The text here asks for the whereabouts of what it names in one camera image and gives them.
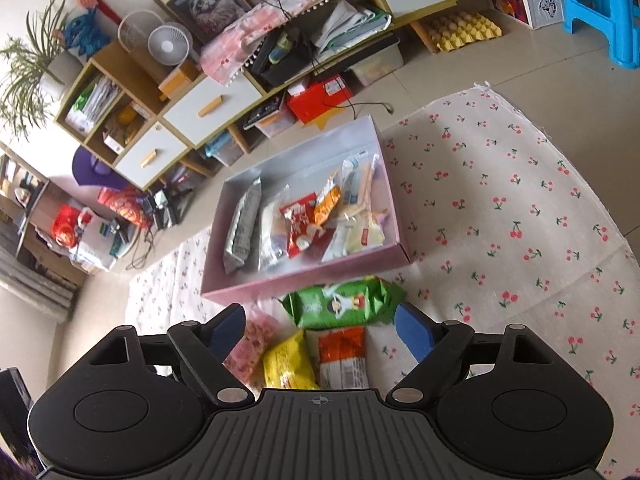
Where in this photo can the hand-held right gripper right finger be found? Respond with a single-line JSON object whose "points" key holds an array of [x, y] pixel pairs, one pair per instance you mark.
{"points": [[415, 335]]}

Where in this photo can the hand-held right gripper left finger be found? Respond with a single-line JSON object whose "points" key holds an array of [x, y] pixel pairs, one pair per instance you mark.
{"points": [[225, 331]]}

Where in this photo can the clear packet pink snack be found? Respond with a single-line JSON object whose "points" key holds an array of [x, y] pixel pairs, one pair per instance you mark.
{"points": [[250, 345]]}

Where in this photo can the yellow snack packet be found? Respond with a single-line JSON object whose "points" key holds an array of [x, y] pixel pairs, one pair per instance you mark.
{"points": [[290, 360]]}

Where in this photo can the red orange white packet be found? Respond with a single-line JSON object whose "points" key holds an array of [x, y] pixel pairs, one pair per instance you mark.
{"points": [[342, 355]]}

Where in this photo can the green snack packet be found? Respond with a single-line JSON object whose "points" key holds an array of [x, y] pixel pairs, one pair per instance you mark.
{"points": [[340, 302]]}

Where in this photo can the pink cardboard box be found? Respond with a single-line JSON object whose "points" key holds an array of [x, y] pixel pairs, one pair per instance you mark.
{"points": [[300, 281]]}

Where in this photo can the grey silver long packet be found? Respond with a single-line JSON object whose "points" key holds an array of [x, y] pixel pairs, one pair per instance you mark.
{"points": [[242, 230]]}

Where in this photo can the clear packet white roll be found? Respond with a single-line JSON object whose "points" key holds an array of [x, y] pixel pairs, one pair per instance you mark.
{"points": [[272, 232]]}

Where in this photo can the beige packet red label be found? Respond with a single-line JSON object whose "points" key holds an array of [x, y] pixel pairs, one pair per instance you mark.
{"points": [[360, 237]]}

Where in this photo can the red white candy packet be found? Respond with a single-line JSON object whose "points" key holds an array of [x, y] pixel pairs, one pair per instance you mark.
{"points": [[300, 220]]}

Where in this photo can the small white orange packet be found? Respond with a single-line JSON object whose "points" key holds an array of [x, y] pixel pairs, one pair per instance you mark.
{"points": [[327, 200]]}

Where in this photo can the white blue bread packet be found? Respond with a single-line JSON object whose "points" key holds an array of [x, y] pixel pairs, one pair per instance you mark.
{"points": [[352, 177]]}

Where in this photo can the cherry print tablecloth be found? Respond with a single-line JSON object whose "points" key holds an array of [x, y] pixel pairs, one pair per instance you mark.
{"points": [[500, 210]]}

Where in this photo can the red round gift bag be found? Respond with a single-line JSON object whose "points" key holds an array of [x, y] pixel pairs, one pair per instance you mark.
{"points": [[122, 205]]}

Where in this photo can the white red paper bag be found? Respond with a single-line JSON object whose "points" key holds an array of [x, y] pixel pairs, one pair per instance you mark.
{"points": [[90, 240]]}

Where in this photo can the clear bin blue lid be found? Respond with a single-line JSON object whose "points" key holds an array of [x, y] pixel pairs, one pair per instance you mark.
{"points": [[225, 150]]}

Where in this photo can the purple hat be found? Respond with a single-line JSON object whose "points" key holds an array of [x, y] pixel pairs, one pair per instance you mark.
{"points": [[92, 167]]}

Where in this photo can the red shoebox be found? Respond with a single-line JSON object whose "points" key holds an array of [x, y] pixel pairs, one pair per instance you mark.
{"points": [[317, 97]]}

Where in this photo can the small orange box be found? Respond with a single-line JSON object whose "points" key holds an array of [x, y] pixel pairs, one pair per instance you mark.
{"points": [[177, 82]]}

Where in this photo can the wooden white cabinet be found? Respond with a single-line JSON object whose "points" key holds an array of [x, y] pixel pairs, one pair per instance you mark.
{"points": [[135, 80]]}

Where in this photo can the black open box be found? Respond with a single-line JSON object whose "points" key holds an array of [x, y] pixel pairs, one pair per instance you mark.
{"points": [[285, 62]]}

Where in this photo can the clear bin black lid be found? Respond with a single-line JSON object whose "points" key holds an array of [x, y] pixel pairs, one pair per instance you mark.
{"points": [[375, 62]]}

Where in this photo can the pink floral cloth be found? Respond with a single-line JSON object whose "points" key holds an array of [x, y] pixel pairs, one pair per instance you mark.
{"points": [[235, 50]]}

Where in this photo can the white desk fan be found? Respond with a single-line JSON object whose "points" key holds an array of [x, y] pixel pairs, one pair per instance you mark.
{"points": [[170, 42]]}

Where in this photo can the yellow egg tray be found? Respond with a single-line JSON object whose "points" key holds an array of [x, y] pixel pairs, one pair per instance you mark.
{"points": [[462, 30]]}

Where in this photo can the white round fan grille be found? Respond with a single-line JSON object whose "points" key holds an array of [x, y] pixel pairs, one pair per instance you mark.
{"points": [[135, 30]]}

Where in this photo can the stack of folded papers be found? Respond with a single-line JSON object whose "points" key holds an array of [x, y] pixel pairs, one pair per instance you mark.
{"points": [[350, 25]]}

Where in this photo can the potted green plant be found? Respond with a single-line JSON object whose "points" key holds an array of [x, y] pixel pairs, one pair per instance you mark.
{"points": [[35, 70]]}

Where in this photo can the blue plush toy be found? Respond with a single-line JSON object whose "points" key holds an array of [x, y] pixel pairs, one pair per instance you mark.
{"points": [[87, 35]]}

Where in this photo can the framed cat picture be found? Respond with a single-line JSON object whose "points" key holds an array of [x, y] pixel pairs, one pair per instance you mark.
{"points": [[205, 2]]}

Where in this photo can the red printed box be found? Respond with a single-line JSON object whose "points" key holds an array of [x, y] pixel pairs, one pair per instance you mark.
{"points": [[507, 7]]}

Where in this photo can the white patterned box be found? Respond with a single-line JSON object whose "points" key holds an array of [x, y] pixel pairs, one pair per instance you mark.
{"points": [[545, 5]]}

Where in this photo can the blue plastic stool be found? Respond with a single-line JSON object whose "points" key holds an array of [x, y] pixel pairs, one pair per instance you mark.
{"points": [[595, 5]]}

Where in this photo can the black camera devices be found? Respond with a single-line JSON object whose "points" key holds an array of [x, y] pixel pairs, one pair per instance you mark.
{"points": [[167, 207]]}

